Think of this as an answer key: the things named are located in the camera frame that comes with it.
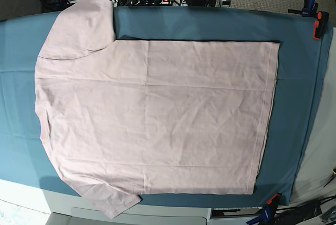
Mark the teal table cloth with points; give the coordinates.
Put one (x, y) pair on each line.
(302, 67)

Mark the orange black clamp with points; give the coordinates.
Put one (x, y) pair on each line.
(320, 25)
(274, 198)

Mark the orange black clamp bottom right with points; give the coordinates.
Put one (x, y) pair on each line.
(274, 198)

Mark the blue black clamp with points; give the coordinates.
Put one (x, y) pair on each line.
(309, 9)
(266, 215)

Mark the blue black clamp bottom right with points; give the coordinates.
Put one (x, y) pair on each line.
(266, 215)

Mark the orange black clamp top right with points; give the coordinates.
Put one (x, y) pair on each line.
(320, 25)

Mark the pink T-shirt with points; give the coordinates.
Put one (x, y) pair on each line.
(123, 118)

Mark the blue black clamp top right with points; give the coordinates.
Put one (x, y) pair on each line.
(309, 9)

